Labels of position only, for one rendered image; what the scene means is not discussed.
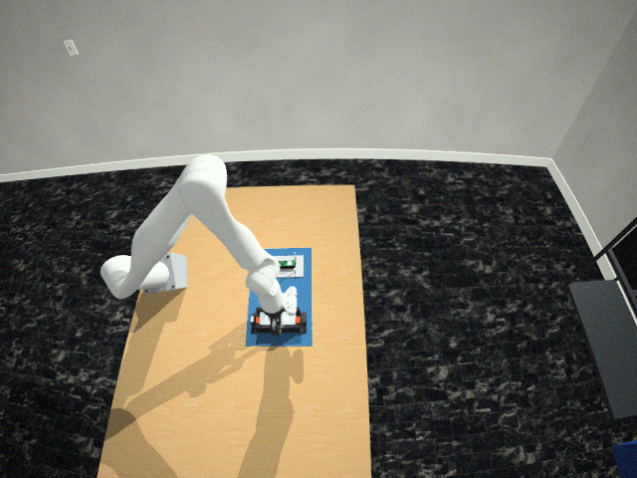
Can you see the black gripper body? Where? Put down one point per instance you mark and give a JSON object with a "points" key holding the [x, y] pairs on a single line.
{"points": [[274, 315]]}

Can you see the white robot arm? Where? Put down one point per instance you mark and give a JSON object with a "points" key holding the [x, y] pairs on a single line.
{"points": [[201, 188]]}

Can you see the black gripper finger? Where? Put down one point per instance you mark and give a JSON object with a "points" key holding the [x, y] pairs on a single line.
{"points": [[275, 327]]}

